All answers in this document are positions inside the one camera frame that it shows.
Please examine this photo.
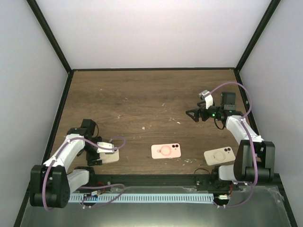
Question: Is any white phone case with ring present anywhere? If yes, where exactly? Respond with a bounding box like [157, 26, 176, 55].
[100, 150, 119, 164]

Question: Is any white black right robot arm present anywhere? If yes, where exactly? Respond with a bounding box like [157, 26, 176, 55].
[186, 90, 275, 191]

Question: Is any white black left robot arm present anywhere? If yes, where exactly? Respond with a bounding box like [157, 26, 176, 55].
[29, 119, 102, 211]

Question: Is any beige phone case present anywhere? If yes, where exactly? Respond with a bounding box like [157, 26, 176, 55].
[204, 147, 236, 166]

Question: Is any pink phone case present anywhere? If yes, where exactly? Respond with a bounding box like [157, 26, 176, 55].
[151, 143, 181, 159]

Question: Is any grey metal plate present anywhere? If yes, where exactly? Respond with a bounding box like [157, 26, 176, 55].
[21, 186, 291, 227]

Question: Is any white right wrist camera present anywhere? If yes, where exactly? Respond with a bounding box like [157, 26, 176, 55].
[199, 90, 214, 109]

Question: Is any black aluminium frame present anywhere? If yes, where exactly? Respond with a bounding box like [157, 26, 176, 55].
[14, 0, 298, 227]

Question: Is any light blue slotted cable duct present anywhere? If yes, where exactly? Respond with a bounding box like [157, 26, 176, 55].
[84, 193, 214, 204]

